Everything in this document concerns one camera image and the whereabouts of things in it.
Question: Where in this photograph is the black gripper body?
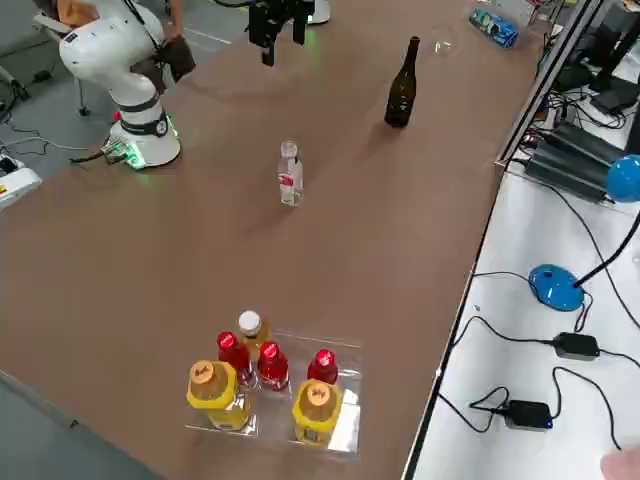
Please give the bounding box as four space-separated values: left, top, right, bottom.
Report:
252 0 311 21

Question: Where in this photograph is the clear bottle red label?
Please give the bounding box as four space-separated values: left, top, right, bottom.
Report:
276 140 306 208

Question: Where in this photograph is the dark glass bottle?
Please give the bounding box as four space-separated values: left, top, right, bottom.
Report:
383 35 422 129

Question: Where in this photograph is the small yellow bottle white cap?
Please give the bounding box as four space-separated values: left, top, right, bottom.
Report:
237 309 273 352

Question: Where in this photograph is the red drink bottle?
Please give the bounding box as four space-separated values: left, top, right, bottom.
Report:
215 330 254 387
255 340 293 395
305 348 341 386

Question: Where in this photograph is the yellow bottle orange cap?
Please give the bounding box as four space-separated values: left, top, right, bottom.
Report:
290 378 345 447
185 358 254 432

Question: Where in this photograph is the clear acrylic bottle shelf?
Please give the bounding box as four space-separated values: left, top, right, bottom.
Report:
183 327 365 456

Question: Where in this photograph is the brown bag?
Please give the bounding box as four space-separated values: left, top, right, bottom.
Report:
158 36 197 85

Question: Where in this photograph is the blue teal snack box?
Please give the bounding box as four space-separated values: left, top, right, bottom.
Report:
468 7 520 50

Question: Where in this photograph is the white box device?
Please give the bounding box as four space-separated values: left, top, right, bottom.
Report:
0 152 44 210

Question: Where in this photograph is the black ribbed power supply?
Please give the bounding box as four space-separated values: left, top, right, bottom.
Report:
537 121 627 169
523 143 617 205

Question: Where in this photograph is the black monitor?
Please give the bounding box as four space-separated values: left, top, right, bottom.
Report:
588 0 640 114

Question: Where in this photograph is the blue desk lamp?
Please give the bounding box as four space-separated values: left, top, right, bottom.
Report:
527 153 640 314

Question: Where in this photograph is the black power adapter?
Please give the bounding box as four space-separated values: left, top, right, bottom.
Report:
503 398 555 432
553 331 602 362

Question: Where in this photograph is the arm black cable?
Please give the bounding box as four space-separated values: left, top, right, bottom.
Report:
122 0 169 66

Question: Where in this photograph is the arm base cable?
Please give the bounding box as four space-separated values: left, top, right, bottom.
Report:
68 148 120 165

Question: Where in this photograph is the aluminium frame post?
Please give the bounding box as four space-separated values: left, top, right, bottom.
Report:
493 0 602 171

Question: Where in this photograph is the tangle of black cables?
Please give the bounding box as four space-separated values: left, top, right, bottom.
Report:
542 69 631 134

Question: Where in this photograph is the black adapter cable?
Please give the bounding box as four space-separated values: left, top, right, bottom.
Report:
445 314 557 352
436 385 512 435

